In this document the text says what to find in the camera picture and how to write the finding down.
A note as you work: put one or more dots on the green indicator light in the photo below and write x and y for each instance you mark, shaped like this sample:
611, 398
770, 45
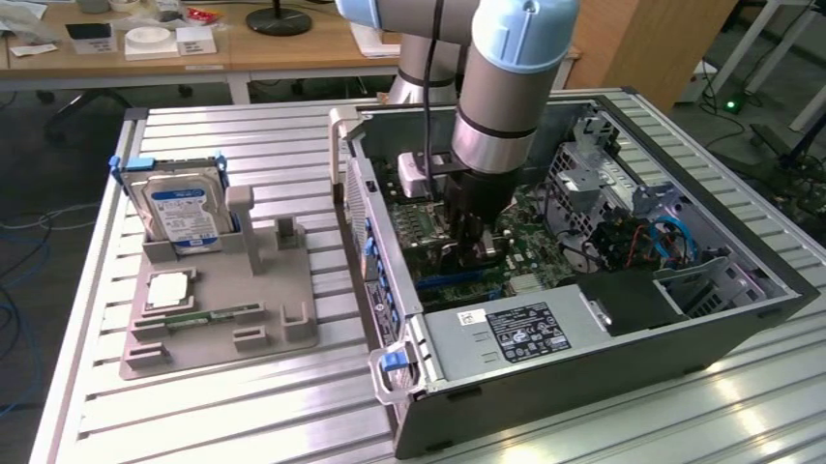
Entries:
731, 104

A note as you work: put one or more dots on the plain white box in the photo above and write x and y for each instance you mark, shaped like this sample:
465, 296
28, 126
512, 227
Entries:
195, 41

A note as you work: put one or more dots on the blue expansion slot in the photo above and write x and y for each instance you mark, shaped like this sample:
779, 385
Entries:
451, 280

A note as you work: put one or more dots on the perforated metal drive cage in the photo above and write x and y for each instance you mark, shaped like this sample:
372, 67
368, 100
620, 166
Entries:
580, 183

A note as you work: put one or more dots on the grey cup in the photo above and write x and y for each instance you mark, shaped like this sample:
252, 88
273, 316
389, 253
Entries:
93, 6

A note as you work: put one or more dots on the black round lamp base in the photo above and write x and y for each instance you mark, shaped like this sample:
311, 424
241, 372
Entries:
279, 21

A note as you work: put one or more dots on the black and white box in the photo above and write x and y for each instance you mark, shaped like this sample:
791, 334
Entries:
92, 38

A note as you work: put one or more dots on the green motherboard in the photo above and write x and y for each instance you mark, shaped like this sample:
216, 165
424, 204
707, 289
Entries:
528, 251

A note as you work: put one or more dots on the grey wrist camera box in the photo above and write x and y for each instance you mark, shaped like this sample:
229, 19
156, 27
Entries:
412, 176

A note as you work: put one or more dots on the metal disk bay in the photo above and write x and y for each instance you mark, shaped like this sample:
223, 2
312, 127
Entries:
710, 285

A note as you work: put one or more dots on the wooden cabinet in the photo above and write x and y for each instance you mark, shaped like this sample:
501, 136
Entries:
644, 48

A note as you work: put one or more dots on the green RAM stick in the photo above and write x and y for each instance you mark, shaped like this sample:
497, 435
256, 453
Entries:
207, 316

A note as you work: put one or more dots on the grey parts rack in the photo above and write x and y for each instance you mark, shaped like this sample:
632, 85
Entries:
219, 290

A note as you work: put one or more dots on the stack of white papers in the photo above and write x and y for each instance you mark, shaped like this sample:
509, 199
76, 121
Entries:
373, 46

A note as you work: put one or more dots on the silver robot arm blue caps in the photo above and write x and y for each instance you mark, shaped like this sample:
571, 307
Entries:
509, 87

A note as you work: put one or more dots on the silver CPU chip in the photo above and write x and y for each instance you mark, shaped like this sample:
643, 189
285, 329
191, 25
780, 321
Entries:
167, 291

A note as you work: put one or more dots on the silver chipset heat sink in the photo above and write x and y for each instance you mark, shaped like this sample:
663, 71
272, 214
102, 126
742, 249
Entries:
528, 286

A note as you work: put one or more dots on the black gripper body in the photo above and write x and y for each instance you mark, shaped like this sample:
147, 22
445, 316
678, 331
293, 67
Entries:
487, 198

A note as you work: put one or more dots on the open black PC case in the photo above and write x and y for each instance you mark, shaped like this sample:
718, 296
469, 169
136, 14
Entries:
580, 386

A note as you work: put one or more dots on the white desk frame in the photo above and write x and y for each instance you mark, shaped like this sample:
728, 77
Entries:
755, 48

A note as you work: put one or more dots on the hard disk in blue carrier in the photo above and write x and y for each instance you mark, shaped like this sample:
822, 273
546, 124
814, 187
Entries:
180, 208

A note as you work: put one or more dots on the grey power supply unit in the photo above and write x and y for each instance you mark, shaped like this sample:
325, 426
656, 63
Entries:
464, 348

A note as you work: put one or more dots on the wooden desk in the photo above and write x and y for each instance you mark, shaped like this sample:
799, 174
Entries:
289, 48

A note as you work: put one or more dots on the red packet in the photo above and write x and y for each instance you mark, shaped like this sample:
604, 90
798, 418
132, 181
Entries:
200, 15

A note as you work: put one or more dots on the white paper slip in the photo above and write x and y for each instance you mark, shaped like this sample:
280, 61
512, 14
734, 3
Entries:
32, 49

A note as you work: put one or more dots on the white box with round dish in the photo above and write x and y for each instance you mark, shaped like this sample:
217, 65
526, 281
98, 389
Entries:
151, 44

